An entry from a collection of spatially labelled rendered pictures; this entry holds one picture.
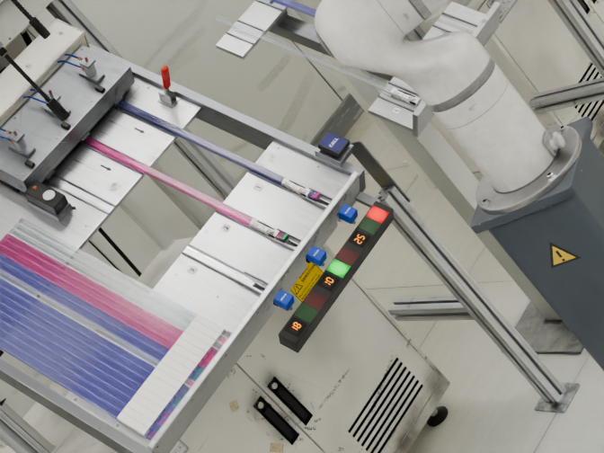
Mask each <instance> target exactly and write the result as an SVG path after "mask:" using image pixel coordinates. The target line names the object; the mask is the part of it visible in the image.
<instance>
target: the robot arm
mask: <svg viewBox="0 0 604 453"><path fill-rule="evenodd" d="M448 1H449V0H322V1H321V3H320V4H319V6H318V7H317V9H316V12H315V35H316V36H317V38H318V39H319V41H320V43H321V44H322V46H323V47H324V49H325V50H326V51H327V52H328V53H329V55H330V56H331V57H333V58H335V59H336V60H338V61H340V62H341V63H343V64H344V65H347V66H349V67H354V68H358V69H361V70H367V71H371V72H377V73H382V74H386V75H390V76H394V77H396V78H399V79H400V80H402V81H404V82H405V83H407V84H408V85H409V86H411V87H412V88H413V89H414V91H415V92H417V94H418V95H419V96H420V97H421V98H422V100H423V101H424V102H425V103H426V105H427V106H428V107H429V108H430V109H431V111H432V112H433V113H434V115H435V116H436V117H437V118H438V120H439V121H440V122H441V124H442V125H443V126H444V127H445V129H446V130H447V131H448V132H449V134H450V135H451V136H452V137H453V138H454V139H455V140H456V142H457V143H458V144H459V146H460V147H461V148H462V149H463V151H464V152H465V153H466V155H467V156H468V157H469V158H470V160H471V161H472V162H473V163H474V165H475V166H476V167H477V169H478V170H479V171H480V172H481V174H482V175H483V177H482V179H481V180H480V182H479V184H478V186H477V189H476V193H475V199H476V202H477V204H478V205H479V206H480V208H481V209H482V210H483V211H485V212H487V213H490V214H503V213H508V212H512V211H514V210H517V209H520V208H523V207H525V206H527V205H528V204H530V203H531V202H533V201H535V200H537V199H539V198H540V197H542V196H543V195H545V194H546V193H547V192H548V191H550V190H551V189H552V188H554V187H555V186H556V185H557V184H558V183H559V182H560V181H561V180H562V179H563V178H564V177H565V176H566V175H567V174H568V172H569V171H570V170H571V168H572V167H573V165H574V164H575V162H576V160H577V158H578V156H579V154H580V152H581V149H582V139H581V137H580V135H579V134H578V132H577V131H576V130H575V129H574V128H572V127H569V126H565V125H558V126H552V127H549V128H545V127H544V126H543V124H542V123H541V122H540V120H539V119H538V118H537V116H536V115H535V113H534V112H533V111H532V110H531V109H530V108H529V106H528V105H527V104H526V102H525V101H524V100H523V98H522V97H521V96H520V94H519V93H518V91H517V90H516V89H515V87H514V86H513V85H512V83H511V82H510V81H509V79H508V78H507V77H506V75H505V74H504V73H503V72H502V71H501V69H500V68H499V67H498V66H497V64H496V63H495V62H494V60H493V58H492V57H491V56H490V55H489V53H488V52H487V51H486V49H485V48H484V47H483V45H482V44H481V43H480V42H479V41H478V39H477V38H476V37H475V36H473V35H472V34H471V33H469V32H466V31H453V32H450V33H446V34H443V35H440V36H437V37H434V38H430V39H427V40H417V41H410V40H403V38H404V36H405V35H407V34H408V33H409V32H410V31H412V30H413V29H414V28H416V27H417V26H418V25H419V24H421V23H422V22H423V21H424V20H426V19H427V18H429V17H430V16H431V15H432V14H434V13H435V12H436V11H438V10H439V9H440V8H441V7H442V6H443V5H444V4H445V3H447V2H448ZM423 19H424V20H423Z"/></svg>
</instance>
